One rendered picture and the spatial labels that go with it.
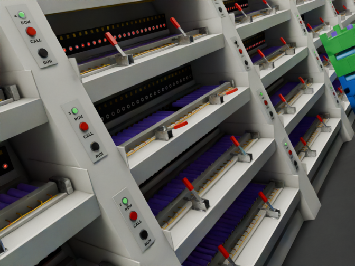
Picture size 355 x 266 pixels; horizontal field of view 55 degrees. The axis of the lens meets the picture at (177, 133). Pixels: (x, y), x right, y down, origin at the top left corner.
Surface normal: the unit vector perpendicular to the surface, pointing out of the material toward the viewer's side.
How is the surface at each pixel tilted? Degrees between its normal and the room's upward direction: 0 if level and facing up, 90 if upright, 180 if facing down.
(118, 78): 111
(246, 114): 90
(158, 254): 90
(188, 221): 21
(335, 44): 90
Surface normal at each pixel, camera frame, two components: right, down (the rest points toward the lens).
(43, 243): 0.81, 0.06
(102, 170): 0.69, -0.28
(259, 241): -0.18, -0.92
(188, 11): -0.56, 0.38
